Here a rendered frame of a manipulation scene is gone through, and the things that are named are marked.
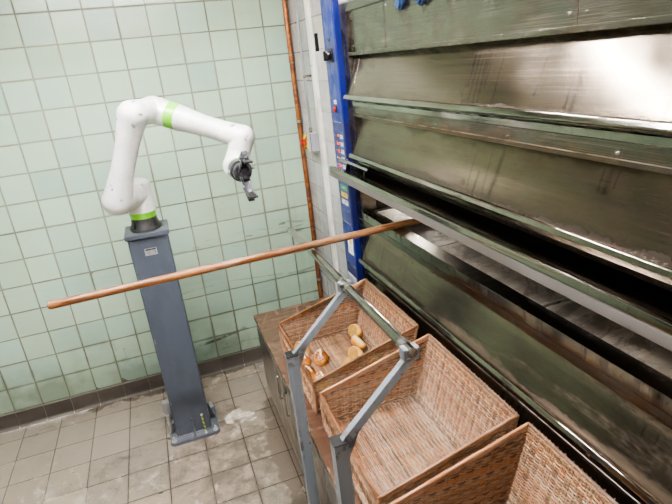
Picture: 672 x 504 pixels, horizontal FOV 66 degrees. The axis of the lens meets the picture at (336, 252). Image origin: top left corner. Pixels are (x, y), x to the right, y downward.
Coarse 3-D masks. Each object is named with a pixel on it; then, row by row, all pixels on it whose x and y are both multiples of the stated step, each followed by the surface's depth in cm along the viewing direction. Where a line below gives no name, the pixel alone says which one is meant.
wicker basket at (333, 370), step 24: (360, 288) 258; (312, 312) 253; (336, 312) 258; (360, 312) 261; (288, 336) 236; (336, 336) 259; (384, 336) 235; (408, 336) 210; (312, 360) 241; (336, 360) 239; (360, 360) 205; (312, 384) 201; (360, 384) 209
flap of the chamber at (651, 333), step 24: (408, 192) 194; (456, 216) 160; (480, 216) 161; (456, 240) 143; (504, 240) 136; (528, 240) 137; (504, 264) 124; (552, 264) 119; (576, 264) 119; (600, 264) 120; (552, 288) 110; (624, 288) 106; (648, 288) 106; (600, 312) 98; (648, 336) 89
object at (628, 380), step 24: (384, 216) 241; (408, 240) 208; (456, 264) 180; (480, 288) 165; (504, 288) 159; (528, 312) 144; (552, 312) 143; (552, 336) 136; (576, 336) 130; (600, 360) 122; (624, 360) 119; (624, 384) 116; (648, 384) 110
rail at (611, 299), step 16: (352, 176) 212; (384, 192) 184; (416, 208) 163; (448, 224) 146; (480, 240) 133; (496, 240) 129; (512, 256) 121; (528, 256) 117; (544, 272) 112; (560, 272) 108; (576, 288) 104; (592, 288) 100; (608, 304) 97; (624, 304) 93; (640, 320) 90; (656, 320) 87
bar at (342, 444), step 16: (304, 240) 222; (320, 256) 202; (336, 272) 186; (352, 288) 172; (336, 304) 179; (368, 304) 160; (320, 320) 179; (384, 320) 149; (304, 336) 180; (400, 336) 140; (288, 352) 181; (304, 352) 181; (400, 352) 136; (416, 352) 134; (288, 368) 180; (400, 368) 136; (384, 384) 136; (304, 400) 185; (368, 400) 137; (304, 416) 187; (368, 416) 137; (304, 432) 189; (352, 432) 137; (304, 448) 192; (336, 448) 135; (352, 448) 139; (304, 464) 194; (336, 464) 137; (336, 480) 141; (352, 480) 140; (352, 496) 142
